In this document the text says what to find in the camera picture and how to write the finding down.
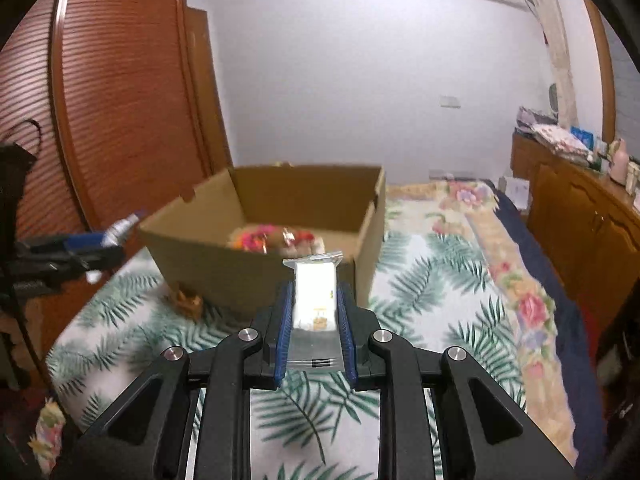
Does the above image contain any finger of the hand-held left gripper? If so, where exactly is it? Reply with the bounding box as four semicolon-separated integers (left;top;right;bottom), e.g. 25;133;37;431
20;246;127;277
27;232;109;256

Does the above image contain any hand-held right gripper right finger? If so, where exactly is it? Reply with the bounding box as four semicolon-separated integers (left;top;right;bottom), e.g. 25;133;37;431
335;281;578;480

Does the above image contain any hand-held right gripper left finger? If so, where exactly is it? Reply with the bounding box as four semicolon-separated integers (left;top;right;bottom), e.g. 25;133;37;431
52;281;296;480

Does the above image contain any silver snack packet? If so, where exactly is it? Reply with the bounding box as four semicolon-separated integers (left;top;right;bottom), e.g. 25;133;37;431
85;211;147;284

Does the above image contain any white snack packet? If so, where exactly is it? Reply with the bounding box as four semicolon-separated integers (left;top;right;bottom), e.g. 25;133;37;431
282;252;344;374

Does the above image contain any cardboard box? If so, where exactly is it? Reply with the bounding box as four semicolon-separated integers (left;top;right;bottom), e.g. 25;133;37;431
137;162;387;319

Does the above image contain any pink snack packet brown picture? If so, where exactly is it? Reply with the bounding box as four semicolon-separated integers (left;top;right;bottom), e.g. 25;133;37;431
227;225;282;254

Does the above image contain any small orange snack packet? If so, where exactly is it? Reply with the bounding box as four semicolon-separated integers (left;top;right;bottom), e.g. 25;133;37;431
167;285;205;321

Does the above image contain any leaf print bed sheet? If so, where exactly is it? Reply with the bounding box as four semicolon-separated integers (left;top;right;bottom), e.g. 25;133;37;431
47;195;527;480

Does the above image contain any wooden louvered wardrobe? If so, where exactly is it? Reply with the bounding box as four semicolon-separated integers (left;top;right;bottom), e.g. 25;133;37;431
0;0;237;393

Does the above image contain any floral blanket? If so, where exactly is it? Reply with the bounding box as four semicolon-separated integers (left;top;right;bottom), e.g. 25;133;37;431
30;180;577;477

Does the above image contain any navy blanket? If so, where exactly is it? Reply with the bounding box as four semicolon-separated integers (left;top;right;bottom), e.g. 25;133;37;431
482;179;609;480

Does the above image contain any white paper bag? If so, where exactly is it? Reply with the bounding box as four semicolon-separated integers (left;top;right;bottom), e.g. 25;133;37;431
499;175;532;212

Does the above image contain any wooden cabinet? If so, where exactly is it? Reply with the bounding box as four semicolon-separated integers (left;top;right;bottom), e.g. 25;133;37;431
510;130;640;333

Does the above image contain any pile of folded cloths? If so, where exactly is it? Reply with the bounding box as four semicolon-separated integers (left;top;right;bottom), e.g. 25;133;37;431
515;106;594;167

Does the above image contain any pink bottle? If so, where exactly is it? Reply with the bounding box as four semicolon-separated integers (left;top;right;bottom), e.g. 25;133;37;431
609;138;630;187

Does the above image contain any pale curtain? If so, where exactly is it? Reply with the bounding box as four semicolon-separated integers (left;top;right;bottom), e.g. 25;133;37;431
520;0;582;132

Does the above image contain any black cable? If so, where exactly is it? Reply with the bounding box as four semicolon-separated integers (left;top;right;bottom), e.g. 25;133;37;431
0;119;53;393

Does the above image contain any wooden door frame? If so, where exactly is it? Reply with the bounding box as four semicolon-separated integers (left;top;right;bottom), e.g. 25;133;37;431
579;0;619;144

